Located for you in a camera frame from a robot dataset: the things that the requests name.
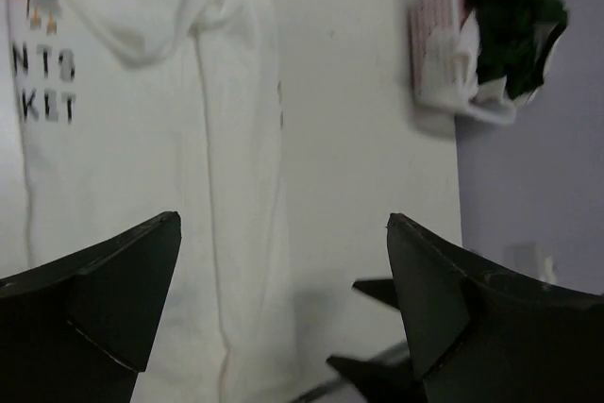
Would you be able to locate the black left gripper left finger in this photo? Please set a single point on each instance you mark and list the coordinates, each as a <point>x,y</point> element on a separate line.
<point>81,329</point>

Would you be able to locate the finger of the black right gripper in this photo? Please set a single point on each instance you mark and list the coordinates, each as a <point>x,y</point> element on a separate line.
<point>381,290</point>
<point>380,382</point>

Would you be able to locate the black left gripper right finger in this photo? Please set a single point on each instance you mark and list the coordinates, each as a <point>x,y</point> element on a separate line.
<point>480,332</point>

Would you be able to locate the white printed t shirt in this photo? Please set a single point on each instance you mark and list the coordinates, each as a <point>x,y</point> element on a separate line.
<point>492,105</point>

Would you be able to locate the dark green t shirt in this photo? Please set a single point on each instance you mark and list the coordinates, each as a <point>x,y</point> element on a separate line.
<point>516,38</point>

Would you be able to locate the white plastic laundry basket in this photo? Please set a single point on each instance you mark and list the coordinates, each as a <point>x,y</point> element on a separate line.
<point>444,55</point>

